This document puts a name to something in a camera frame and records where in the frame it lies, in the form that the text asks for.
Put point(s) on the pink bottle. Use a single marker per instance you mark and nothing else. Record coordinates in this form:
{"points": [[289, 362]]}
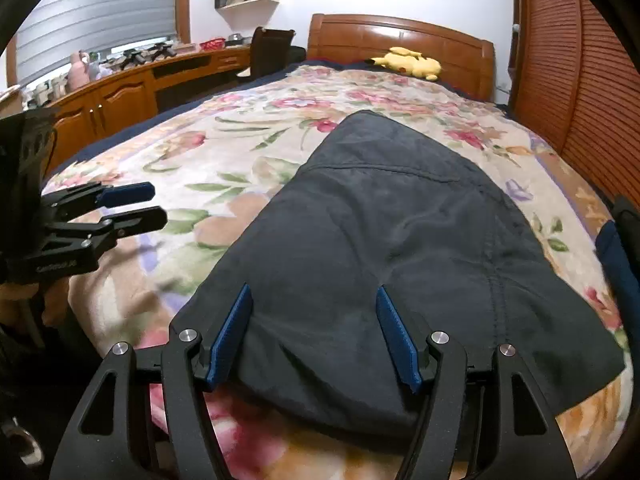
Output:
{"points": [[78, 75]]}

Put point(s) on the wooden louvered wardrobe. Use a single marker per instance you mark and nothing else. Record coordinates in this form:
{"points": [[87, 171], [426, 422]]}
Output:
{"points": [[579, 90]]}

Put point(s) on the folded black garment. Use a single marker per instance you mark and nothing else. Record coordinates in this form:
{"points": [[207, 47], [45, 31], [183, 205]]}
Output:
{"points": [[627, 221]]}

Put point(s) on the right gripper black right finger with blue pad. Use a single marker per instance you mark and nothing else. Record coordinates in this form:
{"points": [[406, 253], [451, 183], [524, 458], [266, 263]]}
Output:
{"points": [[402, 350]]}

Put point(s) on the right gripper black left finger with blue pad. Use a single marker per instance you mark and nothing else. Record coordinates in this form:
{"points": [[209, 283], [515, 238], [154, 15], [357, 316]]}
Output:
{"points": [[227, 337]]}

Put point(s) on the dark wooden chair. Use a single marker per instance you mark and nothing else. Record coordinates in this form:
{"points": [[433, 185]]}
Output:
{"points": [[271, 50]]}

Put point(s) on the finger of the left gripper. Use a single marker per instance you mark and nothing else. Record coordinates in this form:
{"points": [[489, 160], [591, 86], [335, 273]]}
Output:
{"points": [[114, 196], [132, 223]]}

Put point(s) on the red basket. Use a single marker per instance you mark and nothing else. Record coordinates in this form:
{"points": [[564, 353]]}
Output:
{"points": [[214, 44]]}

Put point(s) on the yellow plush toy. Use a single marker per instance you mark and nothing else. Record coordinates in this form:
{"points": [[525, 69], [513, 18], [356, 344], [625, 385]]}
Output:
{"points": [[410, 63]]}

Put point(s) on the folded navy garment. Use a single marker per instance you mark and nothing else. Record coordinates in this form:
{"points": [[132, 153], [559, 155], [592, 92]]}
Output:
{"points": [[617, 270]]}

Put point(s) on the floral blanket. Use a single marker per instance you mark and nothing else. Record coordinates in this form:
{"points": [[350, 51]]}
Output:
{"points": [[216, 165]]}

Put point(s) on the person left hand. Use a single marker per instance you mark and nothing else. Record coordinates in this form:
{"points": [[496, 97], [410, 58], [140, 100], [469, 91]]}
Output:
{"points": [[51, 300]]}

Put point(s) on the grey window blind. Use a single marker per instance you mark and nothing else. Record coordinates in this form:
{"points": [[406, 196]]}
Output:
{"points": [[56, 29]]}

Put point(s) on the wooden desk cabinet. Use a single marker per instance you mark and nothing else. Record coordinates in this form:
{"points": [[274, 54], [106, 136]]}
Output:
{"points": [[105, 107]]}

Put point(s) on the black jacket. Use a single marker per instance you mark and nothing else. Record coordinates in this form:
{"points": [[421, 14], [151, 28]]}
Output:
{"points": [[379, 207]]}

